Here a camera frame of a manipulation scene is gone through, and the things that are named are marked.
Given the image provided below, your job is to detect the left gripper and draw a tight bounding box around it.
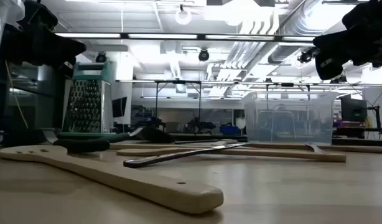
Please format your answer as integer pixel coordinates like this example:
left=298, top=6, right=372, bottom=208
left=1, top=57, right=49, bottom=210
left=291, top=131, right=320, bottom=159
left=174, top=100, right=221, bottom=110
left=0, top=23, right=86, bottom=78

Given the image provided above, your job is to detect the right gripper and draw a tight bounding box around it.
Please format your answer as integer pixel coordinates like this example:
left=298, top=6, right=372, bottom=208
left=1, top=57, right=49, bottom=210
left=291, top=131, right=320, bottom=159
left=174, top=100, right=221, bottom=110
left=314, top=27, right=382, bottom=81

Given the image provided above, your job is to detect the black spatula red-marked handle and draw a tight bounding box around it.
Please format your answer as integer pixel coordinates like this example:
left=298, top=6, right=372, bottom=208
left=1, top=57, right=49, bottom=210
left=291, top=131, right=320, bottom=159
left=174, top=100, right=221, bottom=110
left=97, top=125, right=174, bottom=144
left=2, top=128, right=111, bottom=154

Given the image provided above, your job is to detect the angled wooden spatula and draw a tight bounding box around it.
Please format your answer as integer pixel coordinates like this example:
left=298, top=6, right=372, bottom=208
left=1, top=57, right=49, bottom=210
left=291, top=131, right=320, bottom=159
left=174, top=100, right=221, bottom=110
left=246, top=142, right=382, bottom=155

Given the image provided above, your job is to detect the wooden spoon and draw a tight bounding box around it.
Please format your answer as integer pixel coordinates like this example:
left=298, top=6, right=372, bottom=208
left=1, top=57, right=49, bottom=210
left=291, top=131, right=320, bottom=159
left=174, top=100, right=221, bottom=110
left=116, top=146, right=347, bottom=163

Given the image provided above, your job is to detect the wooden spork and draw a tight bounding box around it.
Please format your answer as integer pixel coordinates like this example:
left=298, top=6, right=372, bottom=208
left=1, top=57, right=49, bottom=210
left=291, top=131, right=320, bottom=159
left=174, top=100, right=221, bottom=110
left=210, top=139, right=239, bottom=147

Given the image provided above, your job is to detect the teal metal box grater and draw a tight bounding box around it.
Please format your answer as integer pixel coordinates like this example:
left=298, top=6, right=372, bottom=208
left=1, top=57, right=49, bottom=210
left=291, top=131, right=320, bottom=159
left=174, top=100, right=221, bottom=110
left=57, top=60, right=116, bottom=140

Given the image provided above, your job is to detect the black computer monitor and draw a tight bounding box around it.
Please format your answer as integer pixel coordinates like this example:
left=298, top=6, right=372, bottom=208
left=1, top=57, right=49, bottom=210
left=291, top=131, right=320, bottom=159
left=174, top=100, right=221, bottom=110
left=112, top=96, right=128, bottom=119
left=340, top=95, right=368, bottom=123

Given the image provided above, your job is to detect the clear plastic storage bin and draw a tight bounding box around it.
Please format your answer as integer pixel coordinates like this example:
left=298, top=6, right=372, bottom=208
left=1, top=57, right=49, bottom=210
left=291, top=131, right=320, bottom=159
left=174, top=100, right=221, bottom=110
left=243, top=90, right=340, bottom=146
left=0, top=0, right=26, bottom=78

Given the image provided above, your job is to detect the overhead LED light bar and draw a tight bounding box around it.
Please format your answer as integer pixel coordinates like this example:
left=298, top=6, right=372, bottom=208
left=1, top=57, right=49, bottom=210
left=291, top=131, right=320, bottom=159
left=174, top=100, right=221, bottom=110
left=54, top=32, right=318, bottom=43

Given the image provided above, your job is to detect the slotted wooden spatula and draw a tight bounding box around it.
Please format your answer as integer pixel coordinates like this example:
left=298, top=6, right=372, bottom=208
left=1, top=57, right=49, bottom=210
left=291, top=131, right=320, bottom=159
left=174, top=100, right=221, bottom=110
left=0, top=144, right=225, bottom=215

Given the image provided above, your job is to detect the blue plastic crate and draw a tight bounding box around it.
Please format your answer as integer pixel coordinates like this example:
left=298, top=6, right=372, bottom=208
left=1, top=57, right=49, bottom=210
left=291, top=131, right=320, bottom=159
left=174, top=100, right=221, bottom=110
left=220, top=123, right=241, bottom=136

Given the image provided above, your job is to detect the black ceiling camera rig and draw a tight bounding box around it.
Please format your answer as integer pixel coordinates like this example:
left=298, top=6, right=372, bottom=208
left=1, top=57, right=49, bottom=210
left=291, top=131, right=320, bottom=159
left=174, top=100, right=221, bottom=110
left=297, top=45, right=319, bottom=64

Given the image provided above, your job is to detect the yellow hanging cable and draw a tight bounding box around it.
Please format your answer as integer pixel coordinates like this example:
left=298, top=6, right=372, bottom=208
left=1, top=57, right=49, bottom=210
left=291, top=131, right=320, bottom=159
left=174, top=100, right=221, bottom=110
left=4, top=60, right=30, bottom=130

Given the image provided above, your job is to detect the background black table frame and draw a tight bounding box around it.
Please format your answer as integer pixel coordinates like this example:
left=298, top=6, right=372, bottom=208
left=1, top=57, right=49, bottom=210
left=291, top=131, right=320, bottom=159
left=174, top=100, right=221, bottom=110
left=154, top=80, right=203, bottom=131

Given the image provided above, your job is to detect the white ring ceiling lamp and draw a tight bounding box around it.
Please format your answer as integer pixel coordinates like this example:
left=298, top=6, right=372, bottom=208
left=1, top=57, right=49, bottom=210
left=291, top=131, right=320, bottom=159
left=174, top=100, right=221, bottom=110
left=174, top=7, right=192, bottom=26

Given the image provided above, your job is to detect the black metal table frame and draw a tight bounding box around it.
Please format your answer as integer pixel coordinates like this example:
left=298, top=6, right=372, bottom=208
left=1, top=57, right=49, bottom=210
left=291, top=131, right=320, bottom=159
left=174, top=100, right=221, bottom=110
left=113, top=133, right=382, bottom=147

